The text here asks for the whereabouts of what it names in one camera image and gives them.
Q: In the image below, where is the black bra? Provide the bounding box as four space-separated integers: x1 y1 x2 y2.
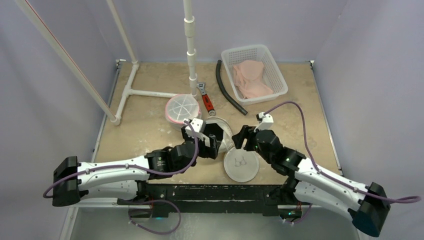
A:
203 123 224 141

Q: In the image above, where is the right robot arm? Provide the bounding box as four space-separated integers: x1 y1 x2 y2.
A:
232 125 391 238

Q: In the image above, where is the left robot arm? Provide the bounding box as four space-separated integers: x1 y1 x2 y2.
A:
43 133 223 207

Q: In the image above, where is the pink-rimmed mesh laundry bag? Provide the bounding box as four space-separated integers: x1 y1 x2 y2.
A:
165 94 202 126

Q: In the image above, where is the pink bra in basket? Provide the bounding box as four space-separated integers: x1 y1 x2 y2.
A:
233 60 274 99

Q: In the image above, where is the white plastic basket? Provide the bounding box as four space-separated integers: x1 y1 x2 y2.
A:
221 44 288 106

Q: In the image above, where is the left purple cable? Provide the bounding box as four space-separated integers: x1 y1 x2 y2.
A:
42 119 200 199

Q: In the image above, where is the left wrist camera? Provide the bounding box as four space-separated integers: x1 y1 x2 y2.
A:
181 118 204 140

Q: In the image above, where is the black corrugated hose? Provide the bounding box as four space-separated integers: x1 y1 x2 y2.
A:
215 59 249 116

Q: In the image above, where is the red-handled adjustable wrench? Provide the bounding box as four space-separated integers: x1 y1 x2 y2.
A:
197 82 216 116

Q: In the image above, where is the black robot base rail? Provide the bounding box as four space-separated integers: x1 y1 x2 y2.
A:
117 183 304 219

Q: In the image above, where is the loose purple cable at base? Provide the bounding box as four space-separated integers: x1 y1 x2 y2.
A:
127 199 182 236

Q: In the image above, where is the white PVC pipe frame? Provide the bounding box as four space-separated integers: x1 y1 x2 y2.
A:
15 0 198 126

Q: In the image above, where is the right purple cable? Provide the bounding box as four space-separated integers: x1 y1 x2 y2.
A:
264 101 422 204

